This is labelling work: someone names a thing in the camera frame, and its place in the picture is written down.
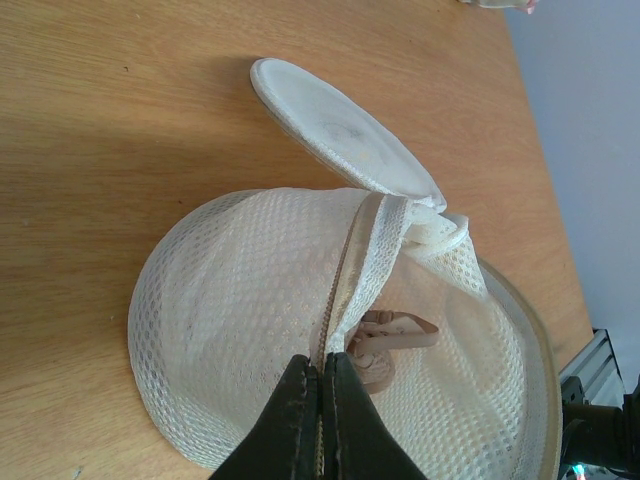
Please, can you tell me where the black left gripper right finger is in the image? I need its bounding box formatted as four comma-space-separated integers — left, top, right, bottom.
322, 353, 425, 480

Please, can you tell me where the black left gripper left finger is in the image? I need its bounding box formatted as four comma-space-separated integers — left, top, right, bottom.
210, 355, 319, 480

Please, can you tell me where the beige bra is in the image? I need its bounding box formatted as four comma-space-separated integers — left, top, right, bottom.
347, 310, 440, 394

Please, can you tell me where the white mesh laundry bag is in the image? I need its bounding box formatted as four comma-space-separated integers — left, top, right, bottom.
128, 58, 562, 479

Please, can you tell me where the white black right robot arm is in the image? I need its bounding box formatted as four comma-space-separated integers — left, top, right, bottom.
560, 376, 639, 479

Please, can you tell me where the white pink-zipper laundry bag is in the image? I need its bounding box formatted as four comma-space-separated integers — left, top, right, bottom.
459, 0, 538, 14

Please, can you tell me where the aluminium front rail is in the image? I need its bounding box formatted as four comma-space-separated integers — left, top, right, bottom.
559, 329, 626, 407

